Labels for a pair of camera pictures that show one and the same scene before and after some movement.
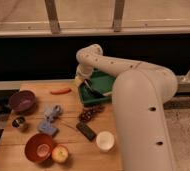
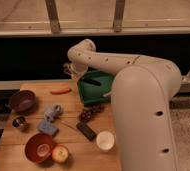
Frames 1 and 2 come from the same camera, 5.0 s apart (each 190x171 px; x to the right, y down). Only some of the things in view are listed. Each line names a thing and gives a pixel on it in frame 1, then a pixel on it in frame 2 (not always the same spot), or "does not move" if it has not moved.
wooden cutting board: (59, 133) does not move
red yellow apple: (60, 153) does not move
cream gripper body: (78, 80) → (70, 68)
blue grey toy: (50, 113) does not move
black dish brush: (92, 91) → (89, 80)
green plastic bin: (103, 82) does not move
